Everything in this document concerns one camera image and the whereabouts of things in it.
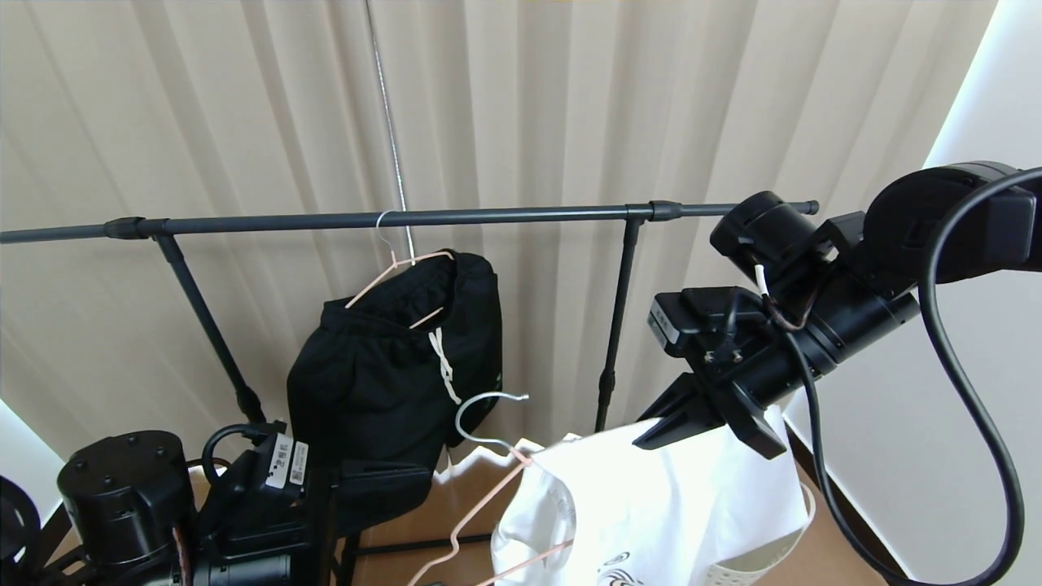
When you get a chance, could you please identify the black clothes rack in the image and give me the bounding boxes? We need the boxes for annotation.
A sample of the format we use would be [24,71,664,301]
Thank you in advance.
[0,199,820,586]

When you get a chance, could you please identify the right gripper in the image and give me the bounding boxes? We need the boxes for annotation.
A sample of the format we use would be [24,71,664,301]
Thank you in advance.
[688,281,922,461]

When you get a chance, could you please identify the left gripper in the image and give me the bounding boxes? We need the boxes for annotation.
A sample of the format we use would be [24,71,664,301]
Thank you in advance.
[191,460,434,586]

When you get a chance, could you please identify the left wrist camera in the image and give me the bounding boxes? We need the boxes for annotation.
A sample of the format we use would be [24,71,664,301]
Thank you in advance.
[195,431,312,554]

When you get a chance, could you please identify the black shorts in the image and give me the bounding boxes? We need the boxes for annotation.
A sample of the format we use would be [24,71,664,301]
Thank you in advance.
[287,249,503,473]

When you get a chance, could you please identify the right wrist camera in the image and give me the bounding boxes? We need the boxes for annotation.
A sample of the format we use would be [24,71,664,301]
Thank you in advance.
[647,286,770,363]

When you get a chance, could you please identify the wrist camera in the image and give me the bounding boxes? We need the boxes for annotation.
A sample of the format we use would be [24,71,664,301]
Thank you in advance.
[195,431,312,554]
[647,286,770,363]

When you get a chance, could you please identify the pink clothes hanger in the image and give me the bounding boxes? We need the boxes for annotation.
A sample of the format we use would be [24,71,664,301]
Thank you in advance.
[346,210,454,329]
[405,392,575,586]

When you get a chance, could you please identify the white laundry basket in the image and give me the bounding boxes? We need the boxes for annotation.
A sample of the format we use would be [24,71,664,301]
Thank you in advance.
[704,482,817,586]

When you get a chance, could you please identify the white garment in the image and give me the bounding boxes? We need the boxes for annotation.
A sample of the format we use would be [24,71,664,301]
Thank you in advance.
[491,405,809,586]

